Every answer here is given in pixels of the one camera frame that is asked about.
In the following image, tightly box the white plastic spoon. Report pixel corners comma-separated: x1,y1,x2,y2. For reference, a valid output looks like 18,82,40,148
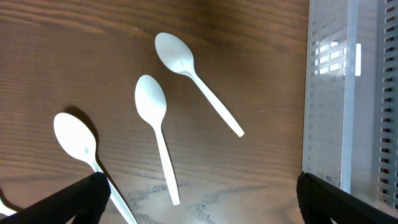
53,113,137,224
0,199,17,216
135,75,180,205
155,32,244,137

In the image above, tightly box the white label sticker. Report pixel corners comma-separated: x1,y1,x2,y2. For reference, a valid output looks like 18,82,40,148
355,43,362,77

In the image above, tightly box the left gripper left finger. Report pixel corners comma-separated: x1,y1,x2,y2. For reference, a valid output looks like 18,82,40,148
1,172,111,224

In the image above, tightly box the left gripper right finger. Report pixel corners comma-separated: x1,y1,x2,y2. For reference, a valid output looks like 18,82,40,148
296,172,397,224

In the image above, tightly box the clear plastic mesh basket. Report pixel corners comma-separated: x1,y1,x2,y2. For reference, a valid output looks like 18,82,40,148
302,0,397,217

